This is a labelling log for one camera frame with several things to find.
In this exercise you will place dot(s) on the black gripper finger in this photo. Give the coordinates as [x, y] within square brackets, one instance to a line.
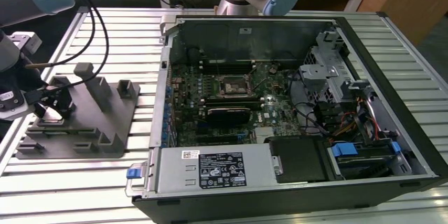
[41, 110]
[65, 103]

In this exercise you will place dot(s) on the CPU socket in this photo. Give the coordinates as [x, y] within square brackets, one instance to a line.
[233, 87]

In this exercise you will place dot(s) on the grey plastic parts rack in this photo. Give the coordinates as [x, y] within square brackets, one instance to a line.
[95, 124]

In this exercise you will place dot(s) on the blue power supply latch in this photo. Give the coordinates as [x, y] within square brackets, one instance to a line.
[133, 174]

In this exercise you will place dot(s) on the silver power supply black label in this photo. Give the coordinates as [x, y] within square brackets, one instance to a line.
[175, 171]

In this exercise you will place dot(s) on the black expansion slot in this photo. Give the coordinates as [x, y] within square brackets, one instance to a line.
[217, 139]

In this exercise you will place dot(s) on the black graphics card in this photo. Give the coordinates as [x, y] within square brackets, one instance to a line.
[227, 115]

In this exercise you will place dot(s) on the black RAM stick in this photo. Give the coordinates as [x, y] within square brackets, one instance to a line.
[231, 100]
[231, 106]
[227, 63]

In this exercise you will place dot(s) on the silver finned chipset heatsink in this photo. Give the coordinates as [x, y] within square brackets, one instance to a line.
[265, 134]

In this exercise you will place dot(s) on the white sticker in case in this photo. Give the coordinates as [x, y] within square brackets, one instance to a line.
[246, 30]

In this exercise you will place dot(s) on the green motherboard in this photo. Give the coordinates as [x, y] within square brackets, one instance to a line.
[281, 98]

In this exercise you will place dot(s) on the black open PC case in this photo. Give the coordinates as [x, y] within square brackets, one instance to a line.
[245, 208]

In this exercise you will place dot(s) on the black plastic cover plate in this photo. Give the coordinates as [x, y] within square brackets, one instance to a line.
[301, 161]

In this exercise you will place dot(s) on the grey metal drive cage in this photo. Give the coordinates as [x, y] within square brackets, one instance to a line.
[315, 74]

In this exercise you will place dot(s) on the black disk drive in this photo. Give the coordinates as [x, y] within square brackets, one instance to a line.
[365, 167]

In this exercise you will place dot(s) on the small blue bay clip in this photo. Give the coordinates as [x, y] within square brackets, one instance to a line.
[397, 148]

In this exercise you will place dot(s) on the wooden cabinet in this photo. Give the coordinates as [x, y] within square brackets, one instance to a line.
[417, 3]

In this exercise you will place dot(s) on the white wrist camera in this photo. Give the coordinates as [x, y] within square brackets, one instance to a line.
[13, 106]

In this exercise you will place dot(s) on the small grey wrist camera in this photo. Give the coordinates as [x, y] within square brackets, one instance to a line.
[29, 41]

